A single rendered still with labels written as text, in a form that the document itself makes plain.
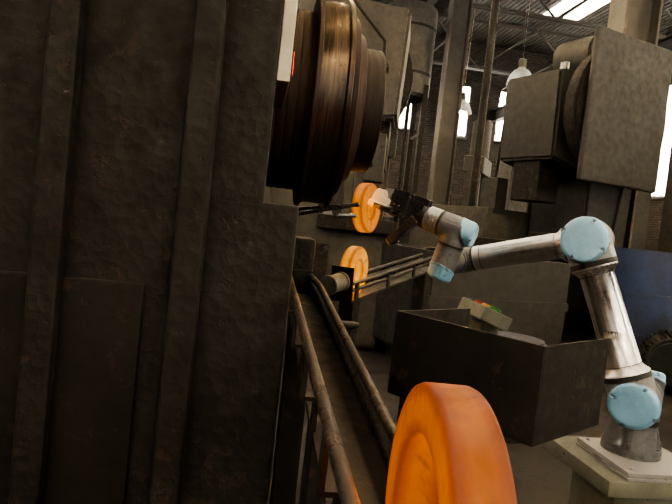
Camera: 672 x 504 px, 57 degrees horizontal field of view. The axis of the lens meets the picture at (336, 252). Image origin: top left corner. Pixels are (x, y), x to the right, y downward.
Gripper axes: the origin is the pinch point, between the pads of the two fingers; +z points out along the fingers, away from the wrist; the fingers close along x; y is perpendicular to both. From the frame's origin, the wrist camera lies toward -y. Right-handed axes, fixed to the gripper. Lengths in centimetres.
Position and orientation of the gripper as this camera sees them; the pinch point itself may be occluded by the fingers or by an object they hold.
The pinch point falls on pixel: (367, 201)
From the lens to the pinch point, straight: 191.1
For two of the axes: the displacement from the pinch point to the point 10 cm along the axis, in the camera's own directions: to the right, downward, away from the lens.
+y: 3.3, -9.3, -1.6
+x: -4.5, -0.1, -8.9
